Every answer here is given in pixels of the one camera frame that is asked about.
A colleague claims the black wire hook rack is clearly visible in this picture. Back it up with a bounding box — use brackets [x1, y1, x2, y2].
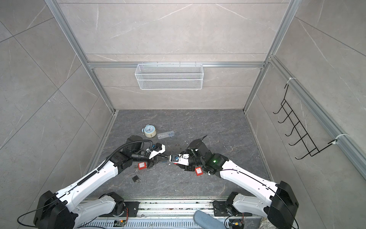
[273, 84, 338, 160]

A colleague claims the aluminium rail front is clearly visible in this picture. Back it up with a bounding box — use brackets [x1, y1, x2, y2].
[124, 196, 229, 222]

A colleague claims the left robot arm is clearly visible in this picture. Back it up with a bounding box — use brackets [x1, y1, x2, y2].
[31, 135, 167, 229]

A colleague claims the small black padlock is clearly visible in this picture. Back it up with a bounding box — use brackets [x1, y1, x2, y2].
[132, 171, 141, 183]

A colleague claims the white wire basket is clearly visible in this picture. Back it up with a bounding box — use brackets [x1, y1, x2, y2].
[135, 64, 204, 90]

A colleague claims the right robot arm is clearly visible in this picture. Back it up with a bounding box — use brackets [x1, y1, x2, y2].
[169, 138, 299, 229]

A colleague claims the blue slipper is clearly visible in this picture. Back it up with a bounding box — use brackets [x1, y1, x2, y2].
[193, 210, 226, 229]

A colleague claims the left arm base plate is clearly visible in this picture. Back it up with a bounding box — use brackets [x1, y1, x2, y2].
[112, 201, 140, 217]

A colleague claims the red padlock long shackle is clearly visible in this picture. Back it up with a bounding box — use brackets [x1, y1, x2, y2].
[138, 162, 156, 171]

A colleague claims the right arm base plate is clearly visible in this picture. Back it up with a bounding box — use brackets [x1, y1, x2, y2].
[212, 200, 252, 217]

